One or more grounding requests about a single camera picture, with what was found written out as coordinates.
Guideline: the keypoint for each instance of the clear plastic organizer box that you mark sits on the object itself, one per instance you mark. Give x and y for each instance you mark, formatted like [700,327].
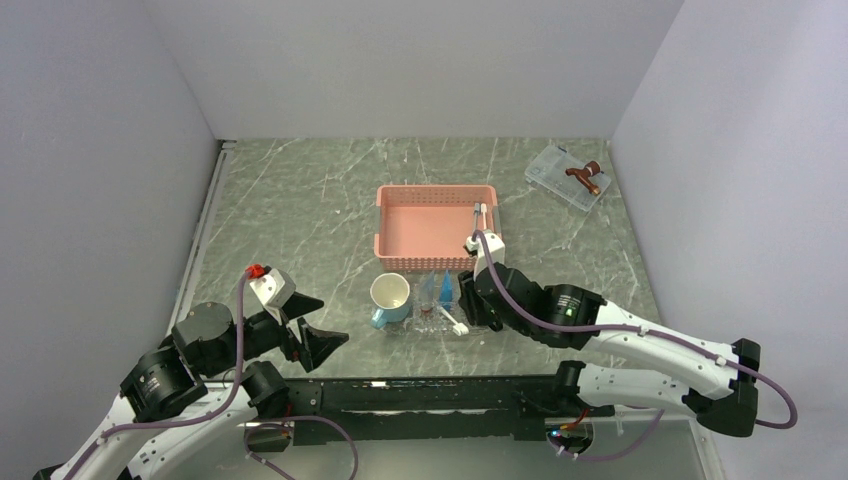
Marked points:
[547,172]

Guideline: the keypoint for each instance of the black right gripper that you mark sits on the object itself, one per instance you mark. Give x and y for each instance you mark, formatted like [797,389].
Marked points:
[469,300]

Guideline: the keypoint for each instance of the blue toothpaste tube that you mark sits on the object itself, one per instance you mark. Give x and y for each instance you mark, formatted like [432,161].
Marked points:
[446,293]

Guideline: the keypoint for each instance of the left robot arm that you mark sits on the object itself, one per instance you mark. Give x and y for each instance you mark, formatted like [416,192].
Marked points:
[205,378]

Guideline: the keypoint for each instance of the brown copper faucet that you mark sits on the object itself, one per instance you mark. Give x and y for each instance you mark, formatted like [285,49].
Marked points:
[584,175]

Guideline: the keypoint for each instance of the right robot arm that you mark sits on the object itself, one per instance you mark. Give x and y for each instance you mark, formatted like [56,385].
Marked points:
[714,383]

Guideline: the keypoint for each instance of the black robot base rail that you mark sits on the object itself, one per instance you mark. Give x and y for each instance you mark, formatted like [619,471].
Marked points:
[317,411]

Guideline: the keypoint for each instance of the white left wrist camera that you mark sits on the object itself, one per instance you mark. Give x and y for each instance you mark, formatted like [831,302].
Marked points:
[273,288]

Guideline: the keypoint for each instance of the light blue mug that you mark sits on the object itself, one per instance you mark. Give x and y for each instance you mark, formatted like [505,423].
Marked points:
[390,293]

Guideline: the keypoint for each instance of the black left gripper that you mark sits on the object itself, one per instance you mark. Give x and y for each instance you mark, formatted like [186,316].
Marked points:
[316,345]

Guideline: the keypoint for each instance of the clear textured plastic tray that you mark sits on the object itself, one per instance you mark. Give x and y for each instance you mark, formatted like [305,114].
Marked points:
[433,322]

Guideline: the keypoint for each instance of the pink plastic perforated basket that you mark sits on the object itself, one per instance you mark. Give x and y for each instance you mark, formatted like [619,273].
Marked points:
[424,227]

